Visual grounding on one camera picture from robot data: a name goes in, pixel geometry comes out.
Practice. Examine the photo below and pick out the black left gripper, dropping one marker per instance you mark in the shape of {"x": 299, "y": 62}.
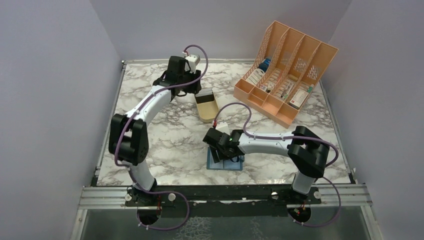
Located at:
{"x": 194, "y": 87}

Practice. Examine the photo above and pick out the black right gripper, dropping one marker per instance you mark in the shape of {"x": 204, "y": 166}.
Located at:
{"x": 218, "y": 155}

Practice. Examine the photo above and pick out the blue card holder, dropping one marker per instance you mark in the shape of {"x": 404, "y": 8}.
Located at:
{"x": 234, "y": 164}

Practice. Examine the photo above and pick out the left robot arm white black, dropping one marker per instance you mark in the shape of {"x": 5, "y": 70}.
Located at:
{"x": 128, "y": 137}

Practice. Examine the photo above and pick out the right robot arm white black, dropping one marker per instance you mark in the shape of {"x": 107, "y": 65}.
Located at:
{"x": 307, "y": 151}

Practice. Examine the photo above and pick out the stack of cards in tray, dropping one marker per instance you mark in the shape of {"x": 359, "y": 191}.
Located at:
{"x": 205, "y": 92}

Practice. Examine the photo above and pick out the beige oval tray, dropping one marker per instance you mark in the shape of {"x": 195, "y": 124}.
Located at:
{"x": 207, "y": 111}

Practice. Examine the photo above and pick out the white box in organizer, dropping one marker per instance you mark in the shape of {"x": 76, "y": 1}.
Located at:
{"x": 255, "y": 76}

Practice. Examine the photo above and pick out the blue bottle in organizer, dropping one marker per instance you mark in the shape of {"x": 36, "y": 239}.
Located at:
{"x": 264, "y": 65}

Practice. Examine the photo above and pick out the small items in organizer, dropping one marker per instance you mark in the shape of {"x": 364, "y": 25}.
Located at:
{"x": 267, "y": 87}

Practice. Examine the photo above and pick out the red white medicine box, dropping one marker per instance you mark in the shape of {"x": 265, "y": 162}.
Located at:
{"x": 298, "y": 98}

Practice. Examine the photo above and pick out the orange file organizer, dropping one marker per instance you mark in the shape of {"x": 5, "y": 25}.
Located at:
{"x": 298, "y": 61}

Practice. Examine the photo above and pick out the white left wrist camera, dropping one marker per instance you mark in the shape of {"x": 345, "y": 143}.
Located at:
{"x": 192, "y": 60}

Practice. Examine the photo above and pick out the black mounting rail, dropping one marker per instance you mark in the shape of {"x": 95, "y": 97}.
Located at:
{"x": 214, "y": 201}

